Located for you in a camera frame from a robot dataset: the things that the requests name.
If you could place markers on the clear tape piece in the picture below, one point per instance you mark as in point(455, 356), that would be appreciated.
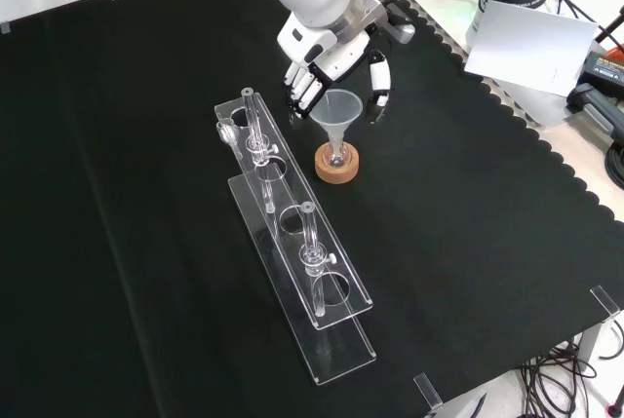
point(5, 28)

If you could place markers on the grey metal table leg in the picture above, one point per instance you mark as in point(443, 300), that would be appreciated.
point(590, 340)

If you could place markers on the glass round-bottom flask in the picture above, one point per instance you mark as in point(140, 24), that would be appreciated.
point(336, 161)

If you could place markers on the translucent plastic funnel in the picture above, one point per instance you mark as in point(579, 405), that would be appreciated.
point(336, 111)

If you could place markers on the black grey clamp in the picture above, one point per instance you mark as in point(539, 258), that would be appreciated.
point(595, 106)

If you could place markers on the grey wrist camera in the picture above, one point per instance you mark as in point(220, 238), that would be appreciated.
point(402, 30)

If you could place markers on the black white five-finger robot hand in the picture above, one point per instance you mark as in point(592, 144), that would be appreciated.
point(336, 60)

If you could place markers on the black power supply box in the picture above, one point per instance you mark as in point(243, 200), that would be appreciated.
point(607, 69)

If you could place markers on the white paper sheet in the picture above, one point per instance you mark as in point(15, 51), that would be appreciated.
point(526, 48)

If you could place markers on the black cloth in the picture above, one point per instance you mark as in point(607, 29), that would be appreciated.
point(463, 194)

